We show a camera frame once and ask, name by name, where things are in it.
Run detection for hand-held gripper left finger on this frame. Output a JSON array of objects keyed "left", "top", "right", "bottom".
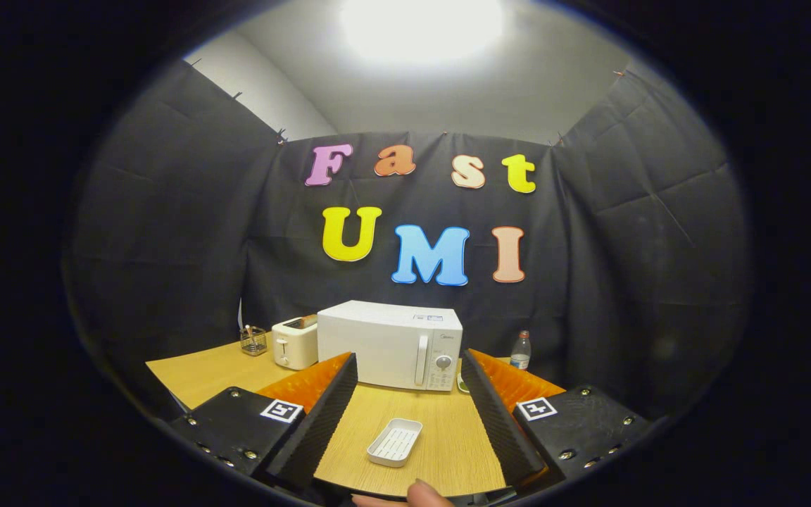
[{"left": 166, "top": 352, "right": 360, "bottom": 494}]

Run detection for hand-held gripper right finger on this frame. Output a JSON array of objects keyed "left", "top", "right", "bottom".
[{"left": 460, "top": 349, "right": 654, "bottom": 490}]

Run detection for white toaster oven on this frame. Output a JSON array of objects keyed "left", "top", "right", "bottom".
[{"left": 317, "top": 300, "right": 464, "bottom": 392}]

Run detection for white bread toaster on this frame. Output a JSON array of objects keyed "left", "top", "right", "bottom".
[{"left": 272, "top": 315, "right": 319, "bottom": 371}]

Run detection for clear plastic water bottle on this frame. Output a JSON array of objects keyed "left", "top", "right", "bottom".
[{"left": 510, "top": 330, "right": 532, "bottom": 371}]

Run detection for small white ribbed tray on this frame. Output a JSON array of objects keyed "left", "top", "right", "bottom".
[{"left": 367, "top": 418, "right": 424, "bottom": 468}]

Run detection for black backdrop cloth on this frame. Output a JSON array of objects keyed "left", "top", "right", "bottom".
[{"left": 68, "top": 60, "right": 753, "bottom": 423}]

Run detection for bright ceiling light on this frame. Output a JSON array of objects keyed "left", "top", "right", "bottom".
[{"left": 339, "top": 0, "right": 506, "bottom": 65}]

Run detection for wire mesh utensil basket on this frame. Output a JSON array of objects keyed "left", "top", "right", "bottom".
[{"left": 239, "top": 325, "right": 268, "bottom": 356}]

